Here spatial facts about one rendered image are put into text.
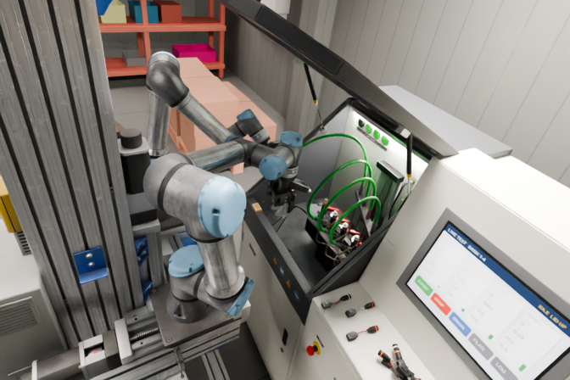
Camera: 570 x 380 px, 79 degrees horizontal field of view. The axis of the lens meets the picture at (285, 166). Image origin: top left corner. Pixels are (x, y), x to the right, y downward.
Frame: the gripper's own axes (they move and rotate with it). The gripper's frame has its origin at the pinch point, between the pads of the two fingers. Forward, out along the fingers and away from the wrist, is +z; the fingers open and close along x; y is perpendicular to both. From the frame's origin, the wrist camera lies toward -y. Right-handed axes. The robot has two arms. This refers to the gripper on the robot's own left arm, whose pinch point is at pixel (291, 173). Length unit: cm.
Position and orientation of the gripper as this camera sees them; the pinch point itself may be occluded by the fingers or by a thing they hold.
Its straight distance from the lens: 158.8
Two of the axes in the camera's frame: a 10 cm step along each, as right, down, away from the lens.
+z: 5.6, 8.0, 2.1
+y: -8.2, 5.0, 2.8
